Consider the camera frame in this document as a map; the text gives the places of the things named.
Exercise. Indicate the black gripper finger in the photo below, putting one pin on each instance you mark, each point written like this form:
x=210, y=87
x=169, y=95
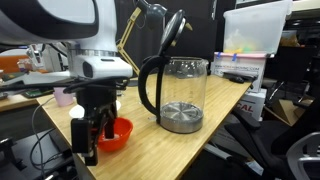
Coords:
x=99, y=121
x=110, y=128

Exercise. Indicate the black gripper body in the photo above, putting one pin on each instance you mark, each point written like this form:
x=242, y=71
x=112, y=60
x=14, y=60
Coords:
x=96, y=101

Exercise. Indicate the orange plastic bowl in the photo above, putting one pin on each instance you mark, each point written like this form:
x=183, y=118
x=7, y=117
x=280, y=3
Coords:
x=121, y=133

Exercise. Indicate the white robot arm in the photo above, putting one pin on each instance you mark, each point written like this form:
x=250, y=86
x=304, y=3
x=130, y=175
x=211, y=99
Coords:
x=100, y=33

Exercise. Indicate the pink plastic cup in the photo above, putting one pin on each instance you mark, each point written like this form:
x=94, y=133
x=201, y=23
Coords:
x=61, y=99

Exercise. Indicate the black tray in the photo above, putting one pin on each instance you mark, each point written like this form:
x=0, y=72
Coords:
x=36, y=94

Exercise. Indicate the glass electric kettle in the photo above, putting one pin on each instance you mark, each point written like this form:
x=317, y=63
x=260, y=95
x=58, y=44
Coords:
x=180, y=116

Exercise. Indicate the orange panel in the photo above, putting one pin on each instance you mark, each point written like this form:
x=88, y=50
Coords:
x=10, y=63

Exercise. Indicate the black computer mouse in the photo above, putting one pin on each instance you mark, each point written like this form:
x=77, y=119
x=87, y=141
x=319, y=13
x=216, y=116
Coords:
x=237, y=80

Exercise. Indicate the black curtain backdrop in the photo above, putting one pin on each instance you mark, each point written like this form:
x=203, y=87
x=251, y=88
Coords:
x=203, y=8

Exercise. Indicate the white box with blue tape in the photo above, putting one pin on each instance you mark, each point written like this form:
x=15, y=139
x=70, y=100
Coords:
x=240, y=68

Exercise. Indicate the white box with red print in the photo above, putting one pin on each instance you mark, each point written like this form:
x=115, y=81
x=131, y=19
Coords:
x=253, y=106

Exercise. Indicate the black flat device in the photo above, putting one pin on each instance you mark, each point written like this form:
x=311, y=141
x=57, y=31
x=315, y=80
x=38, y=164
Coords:
x=248, y=76

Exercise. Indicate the black office chair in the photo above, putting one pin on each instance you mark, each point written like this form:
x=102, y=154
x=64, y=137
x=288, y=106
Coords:
x=266, y=146

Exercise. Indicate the brown cardboard box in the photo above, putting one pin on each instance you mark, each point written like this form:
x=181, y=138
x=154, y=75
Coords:
x=283, y=110

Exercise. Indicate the clear plastic storage bin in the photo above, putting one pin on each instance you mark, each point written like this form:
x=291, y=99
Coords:
x=256, y=30

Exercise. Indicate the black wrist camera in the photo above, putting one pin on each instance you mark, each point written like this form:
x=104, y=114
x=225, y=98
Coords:
x=81, y=135

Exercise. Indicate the grey frame office chair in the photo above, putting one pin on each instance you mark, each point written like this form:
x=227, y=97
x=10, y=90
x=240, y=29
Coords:
x=296, y=150

